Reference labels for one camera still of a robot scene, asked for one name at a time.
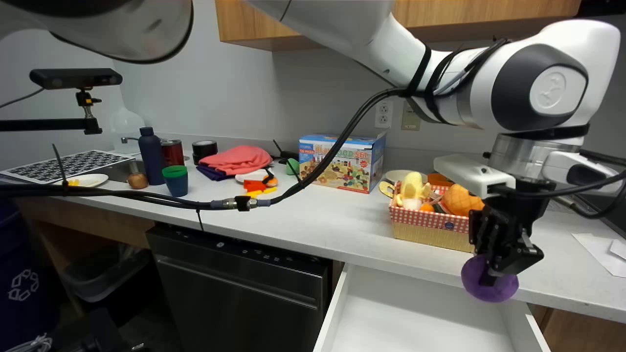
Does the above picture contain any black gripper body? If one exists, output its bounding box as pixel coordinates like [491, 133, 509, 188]
[470, 195, 548, 278]

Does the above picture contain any wooden front white drawer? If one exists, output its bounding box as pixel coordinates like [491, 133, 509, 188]
[313, 264, 552, 352]

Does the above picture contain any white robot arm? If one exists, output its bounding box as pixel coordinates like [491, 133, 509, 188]
[0, 0, 620, 148]

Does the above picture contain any checkered wicker basket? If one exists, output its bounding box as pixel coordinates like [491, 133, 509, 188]
[389, 186, 473, 252]

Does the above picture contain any yellow plushie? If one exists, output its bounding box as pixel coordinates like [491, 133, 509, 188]
[397, 172, 425, 209]

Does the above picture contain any blue toy food box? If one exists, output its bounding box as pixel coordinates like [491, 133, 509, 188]
[299, 133, 385, 193]

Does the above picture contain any pink folded cloth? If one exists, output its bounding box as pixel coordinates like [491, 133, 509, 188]
[198, 145, 272, 178]

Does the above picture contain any black dishwasher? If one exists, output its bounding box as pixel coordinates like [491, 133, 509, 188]
[147, 225, 335, 352]

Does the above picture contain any green lid blue cup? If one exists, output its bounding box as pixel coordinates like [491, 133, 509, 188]
[162, 164, 188, 197]

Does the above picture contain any red can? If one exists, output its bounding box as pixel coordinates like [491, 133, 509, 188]
[160, 139, 184, 166]

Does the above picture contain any blue water bottle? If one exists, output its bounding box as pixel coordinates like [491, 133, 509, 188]
[139, 127, 164, 186]

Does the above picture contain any white round plate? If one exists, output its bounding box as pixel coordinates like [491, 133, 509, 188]
[67, 174, 110, 188]

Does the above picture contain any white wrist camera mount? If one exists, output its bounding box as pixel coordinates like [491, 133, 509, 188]
[432, 154, 516, 197]

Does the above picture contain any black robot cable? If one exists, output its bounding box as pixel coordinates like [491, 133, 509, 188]
[0, 86, 419, 211]

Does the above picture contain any black depth camera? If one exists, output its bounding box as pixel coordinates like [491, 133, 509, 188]
[29, 68, 123, 90]

